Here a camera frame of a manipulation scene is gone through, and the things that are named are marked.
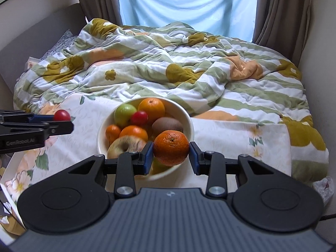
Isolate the grey headboard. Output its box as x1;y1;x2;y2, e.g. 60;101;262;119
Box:
0;4;85;95

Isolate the yellow bag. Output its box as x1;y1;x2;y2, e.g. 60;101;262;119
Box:
0;215;26;236

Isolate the small mandarin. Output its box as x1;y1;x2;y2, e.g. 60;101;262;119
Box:
119;125;149;143

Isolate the sheer pale curtain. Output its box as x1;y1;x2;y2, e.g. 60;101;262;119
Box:
115;0;259;42

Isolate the white plastic bag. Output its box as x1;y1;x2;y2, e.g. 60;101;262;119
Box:
312;177;334;206

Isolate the brown kiwi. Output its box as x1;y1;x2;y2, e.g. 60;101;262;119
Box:
152;117;184;138

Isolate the grey patterned pillow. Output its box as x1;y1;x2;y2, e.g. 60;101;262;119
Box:
39;30;78;61

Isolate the large orange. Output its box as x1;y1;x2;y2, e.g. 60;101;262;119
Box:
153;130;190;167

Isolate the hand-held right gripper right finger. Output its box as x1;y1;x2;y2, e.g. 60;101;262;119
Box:
189;142;280;198

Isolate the orange cherry tomato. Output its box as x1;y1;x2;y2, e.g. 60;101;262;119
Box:
105;125;122;145

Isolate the yellow apple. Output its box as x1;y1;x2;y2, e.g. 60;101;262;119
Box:
107;136;147;159

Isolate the green apple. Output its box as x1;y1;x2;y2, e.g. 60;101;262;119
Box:
114;104;138;129
150;159;172;175

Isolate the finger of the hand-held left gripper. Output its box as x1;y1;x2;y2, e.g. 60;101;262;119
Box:
0;121;74;139
0;110;55;122

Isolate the white table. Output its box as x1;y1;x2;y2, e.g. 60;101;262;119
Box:
0;152;24;197

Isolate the red cherry tomato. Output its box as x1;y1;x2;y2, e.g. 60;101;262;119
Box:
54;109;71;122
130;111;149;126

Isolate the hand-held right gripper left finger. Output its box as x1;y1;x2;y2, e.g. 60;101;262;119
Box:
67;141;153;199

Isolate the striped floral blanket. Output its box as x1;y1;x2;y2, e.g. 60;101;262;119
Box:
13;18;330;183

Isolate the cream oval bowl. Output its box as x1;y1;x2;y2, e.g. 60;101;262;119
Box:
97;96;195;181

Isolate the small pale box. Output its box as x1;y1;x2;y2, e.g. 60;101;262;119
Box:
25;57;40;72

